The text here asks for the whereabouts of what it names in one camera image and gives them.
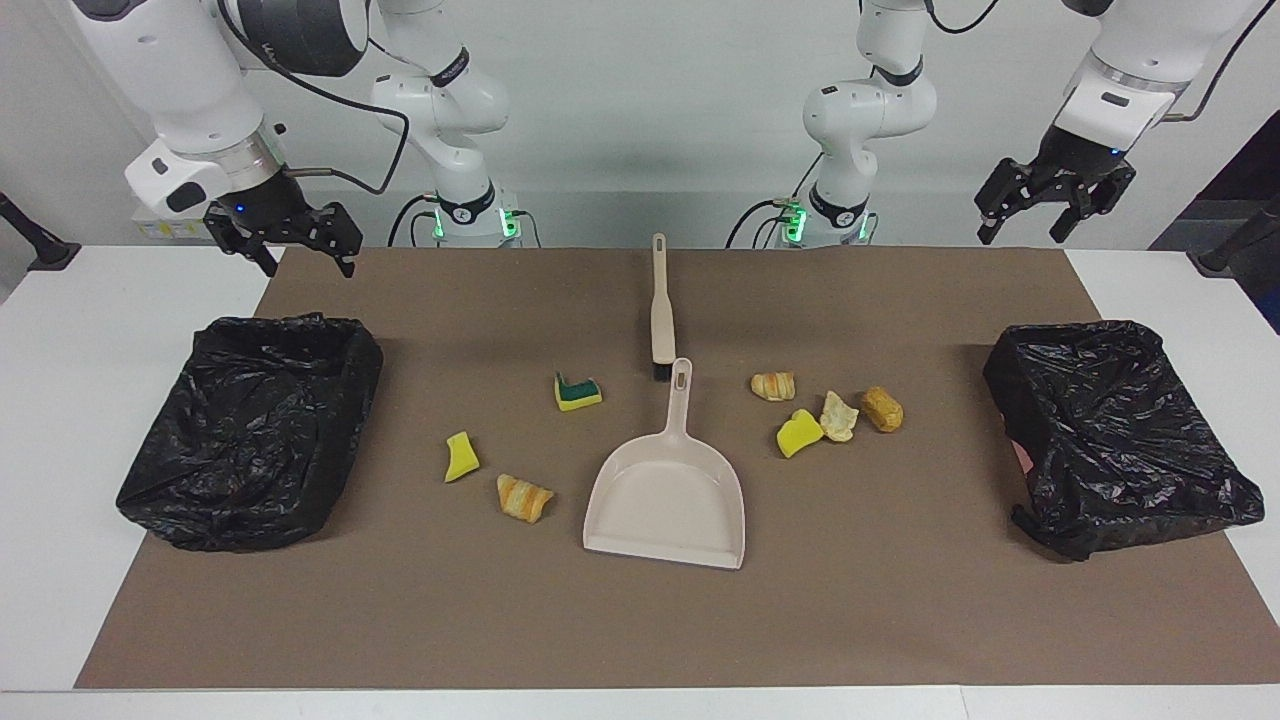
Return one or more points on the yellow sponge piece green top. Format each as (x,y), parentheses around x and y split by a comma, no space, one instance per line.
(578,395)

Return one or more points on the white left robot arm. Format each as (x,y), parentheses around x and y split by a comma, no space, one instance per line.
(860,110)

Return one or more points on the small striped croissant piece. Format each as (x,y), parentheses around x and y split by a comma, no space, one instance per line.
(773,386)

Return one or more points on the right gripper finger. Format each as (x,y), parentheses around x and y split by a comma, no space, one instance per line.
(342,235)
(250,247)

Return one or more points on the pale torn bread piece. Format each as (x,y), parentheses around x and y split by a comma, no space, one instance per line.
(838,416)

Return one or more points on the pink bin lined black bag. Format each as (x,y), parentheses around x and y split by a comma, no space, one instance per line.
(1120,440)

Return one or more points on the large striped croissant piece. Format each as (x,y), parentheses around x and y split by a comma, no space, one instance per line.
(522,497)

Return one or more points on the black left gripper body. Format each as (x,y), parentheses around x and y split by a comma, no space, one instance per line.
(1080,165)

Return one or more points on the wide yellow sponge piece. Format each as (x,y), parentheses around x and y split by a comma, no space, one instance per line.
(798,434)

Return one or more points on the brown paper table mat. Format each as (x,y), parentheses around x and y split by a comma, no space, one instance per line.
(640,620)

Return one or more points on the beige plastic dustpan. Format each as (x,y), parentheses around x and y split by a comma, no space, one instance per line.
(668,500)

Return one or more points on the black clamp stand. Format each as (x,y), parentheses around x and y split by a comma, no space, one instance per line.
(40,245)
(1235,248)

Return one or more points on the white box yellow label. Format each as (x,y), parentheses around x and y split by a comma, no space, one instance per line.
(150,227)

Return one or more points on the dark furniture piece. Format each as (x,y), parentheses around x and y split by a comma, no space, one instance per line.
(1245,170)

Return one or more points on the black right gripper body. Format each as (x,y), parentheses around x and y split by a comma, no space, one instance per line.
(265,205)

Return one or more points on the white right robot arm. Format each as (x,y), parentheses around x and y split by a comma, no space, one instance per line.
(180,80)

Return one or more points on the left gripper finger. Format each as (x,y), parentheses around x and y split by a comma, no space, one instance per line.
(1005,190)
(1095,202)

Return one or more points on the beige hand brush black bristles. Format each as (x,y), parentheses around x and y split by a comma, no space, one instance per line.
(662,320)

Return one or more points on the brown fried bread nugget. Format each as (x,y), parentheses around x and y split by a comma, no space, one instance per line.
(882,409)

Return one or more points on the small curved yellow sponge piece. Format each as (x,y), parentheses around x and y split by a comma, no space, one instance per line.
(461,458)

